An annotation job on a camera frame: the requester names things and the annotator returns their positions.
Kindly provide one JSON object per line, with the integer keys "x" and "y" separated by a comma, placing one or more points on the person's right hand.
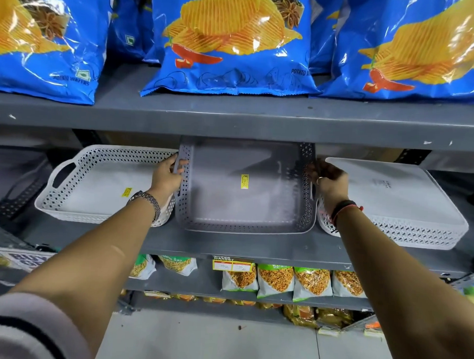
{"x": 332, "y": 189}

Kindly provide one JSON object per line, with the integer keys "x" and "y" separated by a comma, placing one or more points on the person's left hand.
{"x": 166, "y": 180}

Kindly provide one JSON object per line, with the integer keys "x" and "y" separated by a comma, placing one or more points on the grey perforated tray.
{"x": 220, "y": 200}

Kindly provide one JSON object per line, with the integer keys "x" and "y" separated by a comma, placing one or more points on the white perforated tray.
{"x": 95, "y": 187}
{"x": 397, "y": 200}

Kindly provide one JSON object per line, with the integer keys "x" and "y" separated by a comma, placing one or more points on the grey metal shelf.
{"x": 239, "y": 122}

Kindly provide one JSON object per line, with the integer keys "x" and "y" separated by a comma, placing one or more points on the person's right forearm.
{"x": 412, "y": 302}

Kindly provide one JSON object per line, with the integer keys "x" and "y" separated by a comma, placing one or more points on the person's left forearm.
{"x": 92, "y": 257}

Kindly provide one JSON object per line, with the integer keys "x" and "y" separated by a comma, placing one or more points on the black red wristband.
{"x": 339, "y": 207}

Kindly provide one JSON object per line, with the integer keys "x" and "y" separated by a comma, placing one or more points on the silver metal wristwatch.
{"x": 148, "y": 200}

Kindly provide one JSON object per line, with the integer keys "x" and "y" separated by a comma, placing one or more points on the row of green white packets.
{"x": 275, "y": 281}

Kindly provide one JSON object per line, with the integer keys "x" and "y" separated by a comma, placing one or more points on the small yellow price tag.
{"x": 233, "y": 266}

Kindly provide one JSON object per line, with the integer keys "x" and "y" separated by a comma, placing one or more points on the blue chip bag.
{"x": 210, "y": 78}
{"x": 321, "y": 40}
{"x": 130, "y": 24}
{"x": 37, "y": 74}
{"x": 440, "y": 92}

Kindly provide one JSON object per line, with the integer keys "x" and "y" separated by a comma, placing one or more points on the row of yellow packets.
{"x": 299, "y": 313}

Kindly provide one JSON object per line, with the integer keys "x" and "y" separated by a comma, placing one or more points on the white red promo sign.
{"x": 21, "y": 259}

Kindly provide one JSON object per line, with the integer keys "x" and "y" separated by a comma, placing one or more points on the white black-striped left sleeve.
{"x": 18, "y": 340}

